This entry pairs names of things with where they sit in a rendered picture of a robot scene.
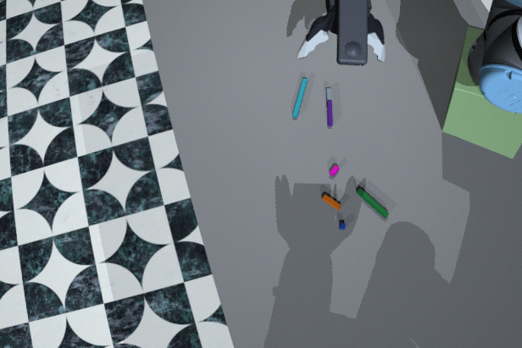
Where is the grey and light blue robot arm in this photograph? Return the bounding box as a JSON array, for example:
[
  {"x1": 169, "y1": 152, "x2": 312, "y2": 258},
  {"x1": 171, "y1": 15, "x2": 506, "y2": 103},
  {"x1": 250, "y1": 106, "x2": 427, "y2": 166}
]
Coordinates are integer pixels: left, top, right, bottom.
[{"x1": 336, "y1": 0, "x2": 522, "y2": 113}]

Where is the turquoise rod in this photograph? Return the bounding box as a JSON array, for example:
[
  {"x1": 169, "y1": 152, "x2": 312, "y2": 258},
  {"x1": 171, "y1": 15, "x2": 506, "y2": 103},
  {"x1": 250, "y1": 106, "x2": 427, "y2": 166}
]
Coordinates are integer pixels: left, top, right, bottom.
[{"x1": 292, "y1": 78, "x2": 308, "y2": 118}]

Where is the orange rod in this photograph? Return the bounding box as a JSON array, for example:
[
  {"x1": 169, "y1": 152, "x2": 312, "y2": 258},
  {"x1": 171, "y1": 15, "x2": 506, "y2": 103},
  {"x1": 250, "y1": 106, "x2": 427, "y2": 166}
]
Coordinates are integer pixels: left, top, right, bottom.
[{"x1": 322, "y1": 195, "x2": 341, "y2": 211}]

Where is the green rod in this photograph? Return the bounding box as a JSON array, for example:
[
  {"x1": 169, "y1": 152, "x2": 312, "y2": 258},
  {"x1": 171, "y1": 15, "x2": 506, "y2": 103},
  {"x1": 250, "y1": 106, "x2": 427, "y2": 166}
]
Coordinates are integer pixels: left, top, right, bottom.
[{"x1": 357, "y1": 188, "x2": 389, "y2": 218}]

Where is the purple rod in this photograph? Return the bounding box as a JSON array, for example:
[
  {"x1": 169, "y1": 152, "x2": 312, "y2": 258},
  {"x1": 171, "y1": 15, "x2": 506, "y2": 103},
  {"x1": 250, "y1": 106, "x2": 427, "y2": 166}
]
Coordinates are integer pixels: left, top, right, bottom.
[{"x1": 327, "y1": 101, "x2": 333, "y2": 126}]

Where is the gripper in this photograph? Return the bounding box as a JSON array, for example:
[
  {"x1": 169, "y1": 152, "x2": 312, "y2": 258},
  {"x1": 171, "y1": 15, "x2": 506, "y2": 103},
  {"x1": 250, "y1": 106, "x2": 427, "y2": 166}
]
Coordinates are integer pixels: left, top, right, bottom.
[{"x1": 297, "y1": 0, "x2": 385, "y2": 62}]

